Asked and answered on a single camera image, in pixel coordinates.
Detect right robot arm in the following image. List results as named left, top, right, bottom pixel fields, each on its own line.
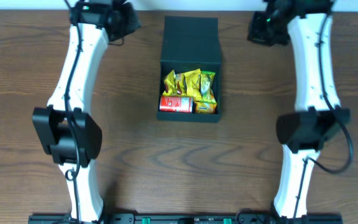
left=247, top=0, right=354, bottom=223

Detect red soda can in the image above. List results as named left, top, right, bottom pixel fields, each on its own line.
left=159, top=96, right=193, bottom=113

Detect green yellow snack packet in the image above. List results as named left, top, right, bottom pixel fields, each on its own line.
left=200, top=71, right=216, bottom=104

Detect yellow almond biscuit packet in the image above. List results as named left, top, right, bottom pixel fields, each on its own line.
left=195, top=101, right=217, bottom=114

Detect yellow chocolate cake packet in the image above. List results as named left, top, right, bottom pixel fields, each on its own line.
left=175, top=73, right=186, bottom=96
left=162, top=70, right=177, bottom=96

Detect black gift box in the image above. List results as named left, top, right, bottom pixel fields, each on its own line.
left=157, top=16, right=222, bottom=123

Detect plain yellow snack packet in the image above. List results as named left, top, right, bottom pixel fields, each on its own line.
left=184, top=69, right=202, bottom=101

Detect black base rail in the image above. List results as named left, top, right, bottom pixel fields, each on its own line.
left=28, top=212, right=344, bottom=224

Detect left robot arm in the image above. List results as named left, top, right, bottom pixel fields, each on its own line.
left=29, top=1, right=140, bottom=223

